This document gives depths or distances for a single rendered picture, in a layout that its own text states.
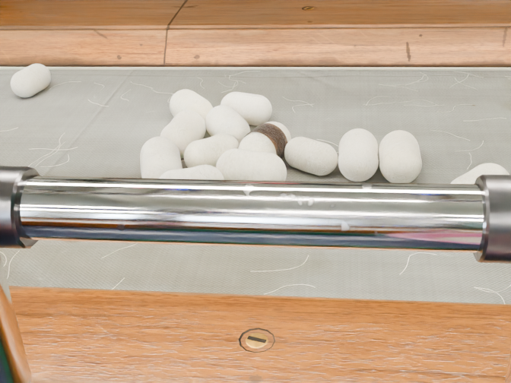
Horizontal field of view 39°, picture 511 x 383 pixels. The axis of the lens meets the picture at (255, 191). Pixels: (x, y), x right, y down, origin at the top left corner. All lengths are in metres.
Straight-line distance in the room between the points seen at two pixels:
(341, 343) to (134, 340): 0.07
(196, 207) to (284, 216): 0.02
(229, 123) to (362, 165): 0.08
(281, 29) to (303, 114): 0.11
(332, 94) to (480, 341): 0.28
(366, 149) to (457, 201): 0.22
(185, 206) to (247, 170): 0.21
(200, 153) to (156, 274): 0.09
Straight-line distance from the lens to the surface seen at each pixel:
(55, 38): 0.59
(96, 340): 0.25
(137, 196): 0.16
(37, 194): 0.17
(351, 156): 0.37
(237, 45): 0.56
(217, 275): 0.31
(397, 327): 0.25
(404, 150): 0.37
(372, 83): 0.51
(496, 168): 0.36
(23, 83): 0.52
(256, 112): 0.44
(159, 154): 0.37
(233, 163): 0.36
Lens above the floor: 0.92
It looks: 29 degrees down
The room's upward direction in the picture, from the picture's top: 2 degrees counter-clockwise
